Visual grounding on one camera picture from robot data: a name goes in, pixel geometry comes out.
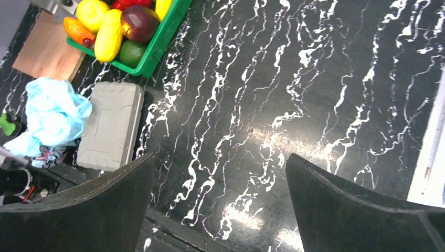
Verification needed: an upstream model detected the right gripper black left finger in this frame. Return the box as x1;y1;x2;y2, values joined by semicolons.
1;155;154;251

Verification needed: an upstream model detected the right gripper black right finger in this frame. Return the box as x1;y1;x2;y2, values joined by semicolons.
285;153;444;251

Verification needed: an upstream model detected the light blue plastic bag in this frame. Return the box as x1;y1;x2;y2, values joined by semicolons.
4;77;93;168

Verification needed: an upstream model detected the dark red fake apple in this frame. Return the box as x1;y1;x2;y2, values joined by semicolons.
120;5;160;43

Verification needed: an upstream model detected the green fake avocado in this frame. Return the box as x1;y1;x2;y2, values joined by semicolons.
118;40;147;68

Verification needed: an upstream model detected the orange fake mango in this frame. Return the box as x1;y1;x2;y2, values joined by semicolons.
63;17;95;48

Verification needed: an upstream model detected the yellow fake lemon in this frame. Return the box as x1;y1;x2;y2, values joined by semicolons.
76;0;110;34

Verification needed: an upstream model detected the yellow fake banana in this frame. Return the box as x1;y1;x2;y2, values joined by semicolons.
155;0;173;21

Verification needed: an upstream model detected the green bone-shaped toy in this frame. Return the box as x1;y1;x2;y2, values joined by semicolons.
1;113;17;136

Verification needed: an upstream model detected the wooden board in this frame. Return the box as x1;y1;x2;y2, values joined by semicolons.
13;11;85;81

